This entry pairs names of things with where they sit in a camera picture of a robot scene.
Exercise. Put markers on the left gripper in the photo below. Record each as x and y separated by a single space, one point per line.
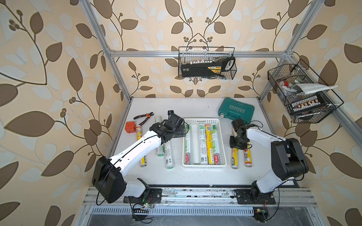
175 124

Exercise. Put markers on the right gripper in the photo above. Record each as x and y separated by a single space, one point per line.
232 144

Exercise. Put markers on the white wrap roll red label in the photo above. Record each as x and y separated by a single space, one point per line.
188 155

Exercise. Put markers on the white plastic basket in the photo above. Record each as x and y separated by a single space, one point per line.
195 147

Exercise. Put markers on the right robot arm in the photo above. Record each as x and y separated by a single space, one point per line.
288 161

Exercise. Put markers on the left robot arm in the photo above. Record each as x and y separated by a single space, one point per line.
109 173

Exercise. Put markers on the white green wrap roll long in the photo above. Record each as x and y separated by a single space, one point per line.
168 155

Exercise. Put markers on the orange black pliers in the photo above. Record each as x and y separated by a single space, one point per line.
147 116

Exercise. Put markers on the green tool case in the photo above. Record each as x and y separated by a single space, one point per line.
233 110

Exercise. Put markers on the red cube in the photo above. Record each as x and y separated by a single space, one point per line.
130 127

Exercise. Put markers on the black yellow tool box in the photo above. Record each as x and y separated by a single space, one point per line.
223 68

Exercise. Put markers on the white paper bundle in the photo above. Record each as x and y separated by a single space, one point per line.
310 88

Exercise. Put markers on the socket bit set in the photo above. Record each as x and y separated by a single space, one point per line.
307 104

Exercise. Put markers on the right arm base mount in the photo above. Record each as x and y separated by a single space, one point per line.
251 196

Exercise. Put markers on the back wire basket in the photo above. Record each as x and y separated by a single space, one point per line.
187 54

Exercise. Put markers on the wire basket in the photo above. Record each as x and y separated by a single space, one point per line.
187 54
284 77

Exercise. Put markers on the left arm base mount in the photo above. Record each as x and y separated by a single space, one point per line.
150 196

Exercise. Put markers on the right wire basket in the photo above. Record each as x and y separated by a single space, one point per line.
284 77

